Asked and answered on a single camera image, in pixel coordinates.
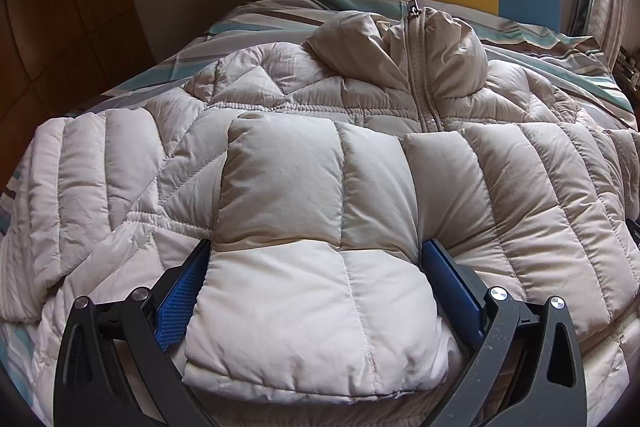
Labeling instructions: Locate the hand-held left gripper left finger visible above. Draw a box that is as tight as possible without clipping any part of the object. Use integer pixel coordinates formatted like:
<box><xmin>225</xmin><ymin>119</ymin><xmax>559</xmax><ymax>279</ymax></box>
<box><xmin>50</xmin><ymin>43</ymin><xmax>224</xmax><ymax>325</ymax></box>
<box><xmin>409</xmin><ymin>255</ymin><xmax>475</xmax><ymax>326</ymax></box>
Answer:
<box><xmin>52</xmin><ymin>238</ymin><xmax>221</xmax><ymax>427</ymax></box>

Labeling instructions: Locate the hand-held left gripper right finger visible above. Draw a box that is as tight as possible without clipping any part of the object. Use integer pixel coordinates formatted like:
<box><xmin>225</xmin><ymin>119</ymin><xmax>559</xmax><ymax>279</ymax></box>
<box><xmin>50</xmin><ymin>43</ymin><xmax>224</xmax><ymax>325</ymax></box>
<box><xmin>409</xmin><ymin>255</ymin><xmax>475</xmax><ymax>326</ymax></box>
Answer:
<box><xmin>421</xmin><ymin>238</ymin><xmax>587</xmax><ymax>427</ymax></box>

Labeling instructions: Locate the beige puffer jacket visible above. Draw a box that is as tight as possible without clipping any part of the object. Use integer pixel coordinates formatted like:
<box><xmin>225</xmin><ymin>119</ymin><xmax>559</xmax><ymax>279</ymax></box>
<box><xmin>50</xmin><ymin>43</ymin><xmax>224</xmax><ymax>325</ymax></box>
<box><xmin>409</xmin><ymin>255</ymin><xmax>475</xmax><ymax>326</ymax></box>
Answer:
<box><xmin>0</xmin><ymin>9</ymin><xmax>640</xmax><ymax>408</ymax></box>

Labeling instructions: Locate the striped bed sheet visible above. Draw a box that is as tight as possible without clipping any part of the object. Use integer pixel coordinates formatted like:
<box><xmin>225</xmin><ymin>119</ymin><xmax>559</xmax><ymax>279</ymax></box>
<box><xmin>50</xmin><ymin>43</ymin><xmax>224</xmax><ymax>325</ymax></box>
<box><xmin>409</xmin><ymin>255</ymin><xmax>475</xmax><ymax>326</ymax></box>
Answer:
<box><xmin>0</xmin><ymin>0</ymin><xmax>640</xmax><ymax>427</ymax></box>

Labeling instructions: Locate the brown wooden wardrobe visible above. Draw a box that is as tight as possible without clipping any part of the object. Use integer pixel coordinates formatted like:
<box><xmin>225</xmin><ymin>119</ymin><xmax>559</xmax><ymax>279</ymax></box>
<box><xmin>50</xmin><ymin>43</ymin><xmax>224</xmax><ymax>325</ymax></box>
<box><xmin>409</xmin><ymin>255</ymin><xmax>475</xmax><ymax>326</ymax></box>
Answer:
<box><xmin>0</xmin><ymin>0</ymin><xmax>156</xmax><ymax>142</ymax></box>

